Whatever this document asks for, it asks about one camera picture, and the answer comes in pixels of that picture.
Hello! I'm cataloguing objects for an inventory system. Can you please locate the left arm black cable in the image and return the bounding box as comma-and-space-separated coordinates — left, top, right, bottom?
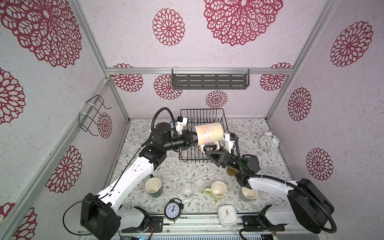
62, 107, 176, 236

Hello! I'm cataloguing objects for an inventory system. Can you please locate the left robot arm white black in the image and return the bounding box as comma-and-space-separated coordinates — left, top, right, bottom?
80, 123, 198, 240

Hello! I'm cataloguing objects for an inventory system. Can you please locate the black alarm clock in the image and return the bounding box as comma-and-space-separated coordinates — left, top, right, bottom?
164, 198, 184, 222

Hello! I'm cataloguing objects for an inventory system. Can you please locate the black wire wall holder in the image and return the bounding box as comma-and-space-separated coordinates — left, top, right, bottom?
78, 95, 113, 139

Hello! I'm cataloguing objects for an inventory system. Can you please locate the white twin bell alarm clock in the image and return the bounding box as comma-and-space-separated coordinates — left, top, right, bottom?
259, 131, 280, 151

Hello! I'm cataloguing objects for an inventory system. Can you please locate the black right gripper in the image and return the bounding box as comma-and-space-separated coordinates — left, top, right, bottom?
204, 147, 244, 175

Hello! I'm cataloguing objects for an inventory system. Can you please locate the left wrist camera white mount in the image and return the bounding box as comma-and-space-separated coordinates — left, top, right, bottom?
175, 117, 188, 135

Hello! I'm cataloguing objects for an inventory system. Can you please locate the white square clock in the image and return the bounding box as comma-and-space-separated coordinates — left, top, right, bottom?
218, 205, 238, 228

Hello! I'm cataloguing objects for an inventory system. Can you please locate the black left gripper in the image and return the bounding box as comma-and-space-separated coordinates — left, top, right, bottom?
163, 129, 204, 152

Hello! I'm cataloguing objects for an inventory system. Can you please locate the amber glass cup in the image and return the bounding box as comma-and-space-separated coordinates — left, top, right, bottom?
227, 166, 239, 176

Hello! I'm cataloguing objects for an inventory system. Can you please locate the grey wall shelf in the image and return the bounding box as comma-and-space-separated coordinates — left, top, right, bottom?
171, 69, 250, 90

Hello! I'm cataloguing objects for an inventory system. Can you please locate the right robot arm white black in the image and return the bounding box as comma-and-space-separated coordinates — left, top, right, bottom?
205, 151, 337, 234

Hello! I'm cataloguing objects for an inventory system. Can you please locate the pink iridescent mug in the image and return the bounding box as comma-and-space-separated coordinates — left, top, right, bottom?
193, 123, 224, 153

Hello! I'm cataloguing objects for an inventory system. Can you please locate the light green mug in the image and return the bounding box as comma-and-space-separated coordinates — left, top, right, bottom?
203, 181, 228, 201

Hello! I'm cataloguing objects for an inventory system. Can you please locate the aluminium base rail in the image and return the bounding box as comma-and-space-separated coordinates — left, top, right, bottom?
76, 212, 325, 240

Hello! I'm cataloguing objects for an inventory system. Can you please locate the clear drinking glass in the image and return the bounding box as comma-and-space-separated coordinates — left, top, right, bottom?
182, 183, 195, 198

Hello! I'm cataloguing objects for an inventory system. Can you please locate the grey cream mug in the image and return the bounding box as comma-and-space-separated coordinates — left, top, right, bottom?
240, 187, 259, 202

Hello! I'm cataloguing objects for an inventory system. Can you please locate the black wire dish rack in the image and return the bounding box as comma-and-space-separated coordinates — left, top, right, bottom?
179, 108, 235, 162

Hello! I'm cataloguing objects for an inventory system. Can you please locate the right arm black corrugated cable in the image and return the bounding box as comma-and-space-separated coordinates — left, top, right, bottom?
233, 136, 338, 234

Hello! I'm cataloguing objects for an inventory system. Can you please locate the dark green mug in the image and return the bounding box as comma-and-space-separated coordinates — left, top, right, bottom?
145, 174, 163, 198

